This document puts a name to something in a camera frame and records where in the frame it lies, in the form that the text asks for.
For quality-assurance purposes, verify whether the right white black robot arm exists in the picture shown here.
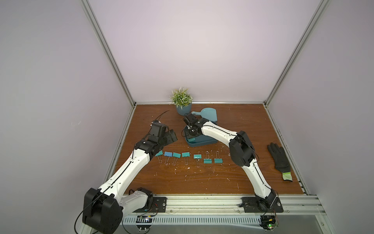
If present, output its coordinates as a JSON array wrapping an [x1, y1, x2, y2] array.
[[184, 114, 281, 211]]

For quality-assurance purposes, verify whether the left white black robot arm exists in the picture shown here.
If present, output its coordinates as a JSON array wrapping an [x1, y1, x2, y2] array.
[[79, 120, 177, 234]]

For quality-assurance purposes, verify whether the electronics board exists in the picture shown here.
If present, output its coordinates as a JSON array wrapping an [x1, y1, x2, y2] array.
[[260, 215, 278, 231], [135, 215, 153, 234]]

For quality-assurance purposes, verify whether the aluminium front rail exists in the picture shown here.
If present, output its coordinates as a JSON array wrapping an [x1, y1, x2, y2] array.
[[86, 194, 327, 216]]

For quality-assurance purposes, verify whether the left electronics board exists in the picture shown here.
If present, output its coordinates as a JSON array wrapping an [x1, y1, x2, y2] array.
[[135, 215, 153, 234]]

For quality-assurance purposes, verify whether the right electronics board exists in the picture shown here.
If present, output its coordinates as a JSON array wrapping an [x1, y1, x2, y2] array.
[[260, 215, 278, 231]]

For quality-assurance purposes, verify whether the black glove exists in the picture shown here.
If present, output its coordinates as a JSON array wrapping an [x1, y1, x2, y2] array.
[[267, 142, 293, 182]]

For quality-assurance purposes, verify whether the blue binder clip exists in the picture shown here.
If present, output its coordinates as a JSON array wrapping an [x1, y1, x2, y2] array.
[[164, 152, 173, 165]]

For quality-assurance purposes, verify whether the dark teal storage box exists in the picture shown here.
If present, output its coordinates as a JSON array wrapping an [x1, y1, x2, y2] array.
[[182, 126, 218, 147]]

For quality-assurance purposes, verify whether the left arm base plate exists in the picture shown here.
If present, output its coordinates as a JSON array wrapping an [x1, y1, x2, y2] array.
[[136, 197, 168, 213]]

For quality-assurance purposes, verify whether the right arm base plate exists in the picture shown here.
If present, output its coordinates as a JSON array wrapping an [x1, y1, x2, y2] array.
[[239, 197, 284, 213]]

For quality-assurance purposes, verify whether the potted green plant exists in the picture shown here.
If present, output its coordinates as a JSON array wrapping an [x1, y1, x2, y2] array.
[[170, 87, 193, 116]]

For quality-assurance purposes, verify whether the light teal dustpan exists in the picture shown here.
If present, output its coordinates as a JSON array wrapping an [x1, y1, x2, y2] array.
[[191, 107, 218, 122]]

